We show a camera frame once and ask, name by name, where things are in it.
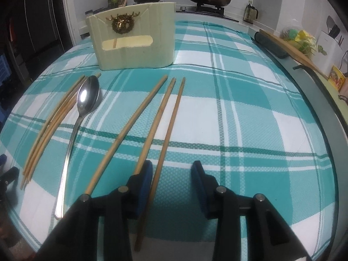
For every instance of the grey spatula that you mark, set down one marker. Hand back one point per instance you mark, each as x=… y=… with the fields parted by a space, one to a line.
x=330 y=23

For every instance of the wooden cutting board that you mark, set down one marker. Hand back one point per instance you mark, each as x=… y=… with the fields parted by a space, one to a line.
x=285 y=45

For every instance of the colourful printed box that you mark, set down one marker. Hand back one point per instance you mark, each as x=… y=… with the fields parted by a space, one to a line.
x=337 y=78

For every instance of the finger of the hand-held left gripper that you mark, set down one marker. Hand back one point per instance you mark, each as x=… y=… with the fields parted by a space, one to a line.
x=10 y=179

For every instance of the blue plastic crate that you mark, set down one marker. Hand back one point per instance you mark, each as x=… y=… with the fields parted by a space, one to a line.
x=3 y=68

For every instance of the black refrigerator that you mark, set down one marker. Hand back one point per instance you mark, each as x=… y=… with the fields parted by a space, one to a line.
x=35 y=19

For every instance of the cream utensil holder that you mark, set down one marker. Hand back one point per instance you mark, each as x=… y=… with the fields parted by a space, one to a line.
x=152 y=32

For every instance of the gas stove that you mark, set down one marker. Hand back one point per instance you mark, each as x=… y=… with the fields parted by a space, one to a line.
x=214 y=13

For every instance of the silver metal spoon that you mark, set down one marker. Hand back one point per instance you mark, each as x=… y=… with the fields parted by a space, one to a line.
x=87 y=95

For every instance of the yellow green plastic bag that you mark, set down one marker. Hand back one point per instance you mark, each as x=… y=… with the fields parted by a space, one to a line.
x=303 y=38

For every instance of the white knife block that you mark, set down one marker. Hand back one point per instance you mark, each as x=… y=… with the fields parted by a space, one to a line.
x=327 y=51

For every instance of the glass jar with dark frame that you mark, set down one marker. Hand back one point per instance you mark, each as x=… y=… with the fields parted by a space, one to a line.
x=250 y=15

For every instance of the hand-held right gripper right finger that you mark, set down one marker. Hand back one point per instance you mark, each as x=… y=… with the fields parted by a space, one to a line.
x=198 y=185

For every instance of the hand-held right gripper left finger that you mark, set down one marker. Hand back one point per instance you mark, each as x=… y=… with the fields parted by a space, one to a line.
x=145 y=190

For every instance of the black rolled mat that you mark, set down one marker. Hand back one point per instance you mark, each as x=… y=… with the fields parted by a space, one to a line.
x=269 y=43

